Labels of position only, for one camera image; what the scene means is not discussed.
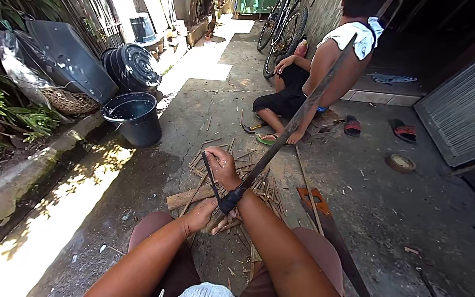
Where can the person's right hand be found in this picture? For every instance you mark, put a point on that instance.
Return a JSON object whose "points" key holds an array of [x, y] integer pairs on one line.
{"points": [[226, 170]]}

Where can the person's left hand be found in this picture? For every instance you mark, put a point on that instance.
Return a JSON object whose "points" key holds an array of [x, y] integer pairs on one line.
{"points": [[198, 216]]}

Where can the person's right thumb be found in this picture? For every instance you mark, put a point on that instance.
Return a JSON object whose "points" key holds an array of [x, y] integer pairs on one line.
{"points": [[212, 159]]}

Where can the person's left fingers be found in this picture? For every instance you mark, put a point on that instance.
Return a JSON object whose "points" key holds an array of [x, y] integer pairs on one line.
{"points": [[223, 223]]}

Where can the person's left thumb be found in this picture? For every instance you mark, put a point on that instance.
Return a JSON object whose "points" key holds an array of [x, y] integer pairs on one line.
{"points": [[210, 204]]}

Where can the person's right fingers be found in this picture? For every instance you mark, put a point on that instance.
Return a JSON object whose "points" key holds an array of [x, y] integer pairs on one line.
{"points": [[219, 151]]}

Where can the black rubber strip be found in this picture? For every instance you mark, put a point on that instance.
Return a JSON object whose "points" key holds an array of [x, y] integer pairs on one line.
{"points": [[210, 174]]}

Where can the long dark machete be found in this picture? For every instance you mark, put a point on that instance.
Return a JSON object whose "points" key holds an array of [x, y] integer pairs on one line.
{"points": [[293, 123]]}

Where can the person's right forearm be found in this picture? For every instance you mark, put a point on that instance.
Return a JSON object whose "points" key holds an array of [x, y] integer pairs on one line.
{"points": [[281, 245]]}

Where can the person's left forearm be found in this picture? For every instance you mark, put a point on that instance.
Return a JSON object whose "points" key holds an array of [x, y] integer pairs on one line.
{"points": [[140, 262]]}

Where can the thick wooden log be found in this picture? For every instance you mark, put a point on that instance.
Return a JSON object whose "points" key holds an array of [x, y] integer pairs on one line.
{"points": [[188, 197]]}

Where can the green flip-flop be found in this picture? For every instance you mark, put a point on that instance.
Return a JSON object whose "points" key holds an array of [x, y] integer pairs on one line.
{"points": [[265, 141]]}

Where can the pile of wooden sticks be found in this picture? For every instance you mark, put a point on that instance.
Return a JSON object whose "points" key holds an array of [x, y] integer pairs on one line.
{"points": [[268, 190]]}

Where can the person's body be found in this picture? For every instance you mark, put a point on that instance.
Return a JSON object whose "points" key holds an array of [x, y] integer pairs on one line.
{"points": [[206, 290]]}

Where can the open black bucket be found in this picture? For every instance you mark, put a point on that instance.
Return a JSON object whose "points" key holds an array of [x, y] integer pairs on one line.
{"points": [[139, 128]]}

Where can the long thin wooden strip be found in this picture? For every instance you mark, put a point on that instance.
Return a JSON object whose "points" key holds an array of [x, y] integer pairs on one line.
{"points": [[308, 192]]}

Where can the person's legs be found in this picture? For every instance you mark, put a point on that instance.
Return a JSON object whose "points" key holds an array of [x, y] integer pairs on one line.
{"points": [[321, 249]]}

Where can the blue wristband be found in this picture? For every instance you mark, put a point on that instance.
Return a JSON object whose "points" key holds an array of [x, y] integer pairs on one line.
{"points": [[321, 109]]}

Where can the black tub with ridged base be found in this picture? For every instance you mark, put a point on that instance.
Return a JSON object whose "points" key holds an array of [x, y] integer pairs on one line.
{"points": [[136, 68]]}

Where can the black bicycle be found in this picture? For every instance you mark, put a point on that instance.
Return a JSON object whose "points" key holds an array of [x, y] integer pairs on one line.
{"points": [[267, 33], [294, 31]]}

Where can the red plastic bottle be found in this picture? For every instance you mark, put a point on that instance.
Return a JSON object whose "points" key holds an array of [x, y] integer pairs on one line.
{"points": [[302, 48]]}

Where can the black red slide sandal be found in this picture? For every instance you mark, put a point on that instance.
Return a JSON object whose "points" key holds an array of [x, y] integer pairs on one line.
{"points": [[352, 126], [404, 131]]}

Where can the dark bucket with white rim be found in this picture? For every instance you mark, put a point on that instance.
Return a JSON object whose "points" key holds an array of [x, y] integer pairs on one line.
{"points": [[142, 29]]}

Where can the green gate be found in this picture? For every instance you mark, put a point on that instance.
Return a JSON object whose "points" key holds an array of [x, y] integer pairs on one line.
{"points": [[258, 5]]}

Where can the brown woven basket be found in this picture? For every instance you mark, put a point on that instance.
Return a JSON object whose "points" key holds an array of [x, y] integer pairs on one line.
{"points": [[70, 102]]}

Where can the white cloth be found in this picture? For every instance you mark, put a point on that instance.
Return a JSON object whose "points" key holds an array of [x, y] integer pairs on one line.
{"points": [[355, 38]]}

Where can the bamboo fence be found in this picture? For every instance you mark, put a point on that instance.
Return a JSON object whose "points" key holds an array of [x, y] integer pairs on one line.
{"points": [[93, 20]]}

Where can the blue patterned rag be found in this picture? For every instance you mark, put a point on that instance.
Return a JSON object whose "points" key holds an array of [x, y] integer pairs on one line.
{"points": [[392, 78]]}

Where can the clear plastic bag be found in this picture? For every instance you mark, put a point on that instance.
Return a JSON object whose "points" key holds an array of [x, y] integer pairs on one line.
{"points": [[18, 68]]}

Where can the grey framed screen panel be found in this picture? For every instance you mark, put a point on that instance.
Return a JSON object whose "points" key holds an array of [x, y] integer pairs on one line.
{"points": [[464, 101]]}

